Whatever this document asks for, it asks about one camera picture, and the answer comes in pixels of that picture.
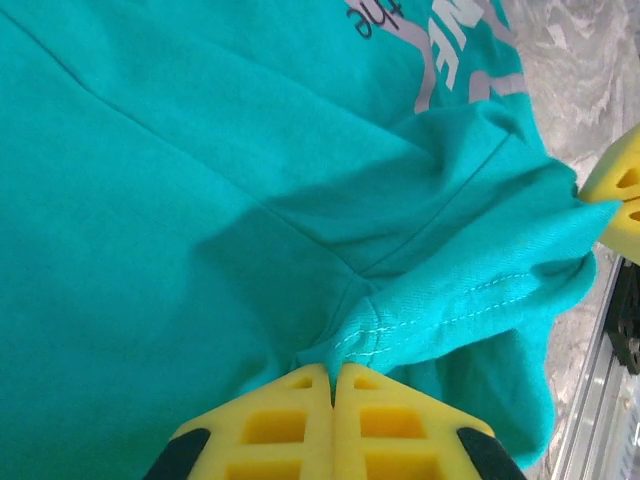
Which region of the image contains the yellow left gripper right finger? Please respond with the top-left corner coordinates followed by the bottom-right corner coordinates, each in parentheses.
top-left (332, 362), bottom-right (526, 480)

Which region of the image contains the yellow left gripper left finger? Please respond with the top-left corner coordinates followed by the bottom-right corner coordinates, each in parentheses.
top-left (144, 363), bottom-right (335, 480)

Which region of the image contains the teal t-shirt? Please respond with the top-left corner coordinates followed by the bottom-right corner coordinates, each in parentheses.
top-left (0, 0), bottom-right (599, 480)

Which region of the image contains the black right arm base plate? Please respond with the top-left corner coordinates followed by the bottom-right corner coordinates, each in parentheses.
top-left (602, 259), bottom-right (640, 376)

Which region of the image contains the aluminium mounting rail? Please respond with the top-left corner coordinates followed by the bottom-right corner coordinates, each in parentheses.
top-left (552, 259), bottom-right (640, 480)

